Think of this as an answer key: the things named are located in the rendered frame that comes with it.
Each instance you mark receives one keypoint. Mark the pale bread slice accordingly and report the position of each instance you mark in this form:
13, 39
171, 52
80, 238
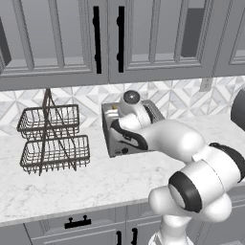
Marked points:
112, 112

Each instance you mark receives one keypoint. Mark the grey base cupboard door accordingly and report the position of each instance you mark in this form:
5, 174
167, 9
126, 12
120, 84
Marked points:
148, 234
79, 237

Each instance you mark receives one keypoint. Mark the black toaster lever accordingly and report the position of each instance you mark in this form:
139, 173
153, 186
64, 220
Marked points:
122, 151

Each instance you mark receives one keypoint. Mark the silver toaster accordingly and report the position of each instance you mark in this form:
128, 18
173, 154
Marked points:
110, 137

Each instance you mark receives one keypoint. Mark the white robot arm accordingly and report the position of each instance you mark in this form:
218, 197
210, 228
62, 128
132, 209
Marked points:
178, 143

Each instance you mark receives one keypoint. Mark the grey wall cupboard door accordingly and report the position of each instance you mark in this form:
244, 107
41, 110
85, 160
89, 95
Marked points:
48, 38
234, 35
153, 35

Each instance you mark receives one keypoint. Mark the grey drawer front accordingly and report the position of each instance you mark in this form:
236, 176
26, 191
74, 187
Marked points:
138, 212
102, 218

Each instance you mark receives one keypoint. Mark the dark grey rounded appliance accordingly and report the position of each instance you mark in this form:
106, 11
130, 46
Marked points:
239, 110

